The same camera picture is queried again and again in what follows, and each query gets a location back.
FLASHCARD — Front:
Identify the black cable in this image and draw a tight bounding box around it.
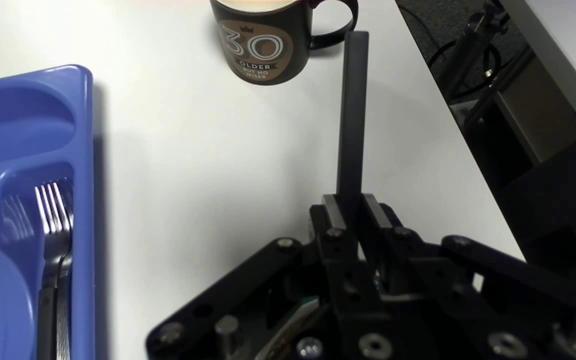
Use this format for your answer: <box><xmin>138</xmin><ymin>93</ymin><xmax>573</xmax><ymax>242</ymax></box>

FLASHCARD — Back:
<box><xmin>429</xmin><ymin>0</ymin><xmax>509</xmax><ymax>92</ymax></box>

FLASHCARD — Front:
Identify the dark grey equipment box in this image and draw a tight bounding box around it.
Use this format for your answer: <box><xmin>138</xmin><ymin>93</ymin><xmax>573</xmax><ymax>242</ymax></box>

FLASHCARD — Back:
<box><xmin>494</xmin><ymin>71</ymin><xmax>576</xmax><ymax>166</ymax></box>

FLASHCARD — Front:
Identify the blue plastic cutlery tray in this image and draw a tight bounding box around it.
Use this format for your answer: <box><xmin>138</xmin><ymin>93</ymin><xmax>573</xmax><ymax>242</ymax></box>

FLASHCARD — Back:
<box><xmin>0</xmin><ymin>61</ymin><xmax>95</xmax><ymax>360</ymax></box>

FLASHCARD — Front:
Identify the black printed mug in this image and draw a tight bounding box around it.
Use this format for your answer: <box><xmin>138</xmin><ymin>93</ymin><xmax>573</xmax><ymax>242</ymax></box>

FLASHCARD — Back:
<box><xmin>208</xmin><ymin>0</ymin><xmax>359</xmax><ymax>86</ymax></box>

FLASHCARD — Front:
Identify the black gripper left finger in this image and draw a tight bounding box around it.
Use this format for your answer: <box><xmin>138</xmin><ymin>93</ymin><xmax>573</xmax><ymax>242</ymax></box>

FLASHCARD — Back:
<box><xmin>146</xmin><ymin>193</ymin><xmax>429</xmax><ymax>360</ymax></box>

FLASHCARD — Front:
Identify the black handled silver fork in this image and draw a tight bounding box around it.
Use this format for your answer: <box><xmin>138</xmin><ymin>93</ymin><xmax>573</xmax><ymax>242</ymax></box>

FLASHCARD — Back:
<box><xmin>32</xmin><ymin>180</ymin><xmax>69</xmax><ymax>360</ymax></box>
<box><xmin>50</xmin><ymin>180</ymin><xmax>76</xmax><ymax>360</ymax></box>

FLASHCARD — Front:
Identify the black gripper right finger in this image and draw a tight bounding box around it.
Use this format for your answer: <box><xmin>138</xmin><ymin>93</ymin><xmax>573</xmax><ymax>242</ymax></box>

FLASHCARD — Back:
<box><xmin>359</xmin><ymin>192</ymin><xmax>576</xmax><ymax>360</ymax></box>

